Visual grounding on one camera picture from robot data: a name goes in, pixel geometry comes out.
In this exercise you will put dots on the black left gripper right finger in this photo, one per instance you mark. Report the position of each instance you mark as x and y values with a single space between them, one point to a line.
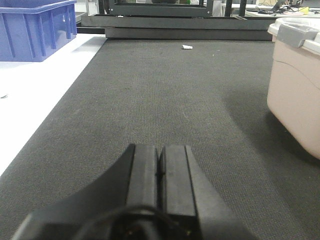
191 200

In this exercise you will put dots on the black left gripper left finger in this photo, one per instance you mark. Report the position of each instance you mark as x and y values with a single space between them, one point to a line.
62 219

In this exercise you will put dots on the white plastic bin with lid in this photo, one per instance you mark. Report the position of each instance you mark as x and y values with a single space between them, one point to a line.
294 88

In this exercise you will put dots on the dark grey table mat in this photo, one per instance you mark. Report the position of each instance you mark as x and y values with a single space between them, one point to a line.
212 98

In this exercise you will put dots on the blue plastic tote on table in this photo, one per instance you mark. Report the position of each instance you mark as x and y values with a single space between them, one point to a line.
33 30

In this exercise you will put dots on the black metal frame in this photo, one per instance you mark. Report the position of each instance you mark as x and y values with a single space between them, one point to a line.
172 20

